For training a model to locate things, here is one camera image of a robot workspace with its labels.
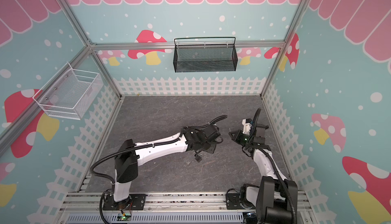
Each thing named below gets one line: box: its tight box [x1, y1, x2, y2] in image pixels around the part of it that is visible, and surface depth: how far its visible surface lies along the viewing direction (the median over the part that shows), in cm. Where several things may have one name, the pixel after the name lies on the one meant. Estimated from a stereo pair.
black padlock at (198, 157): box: [194, 153, 204, 163], surface depth 90 cm
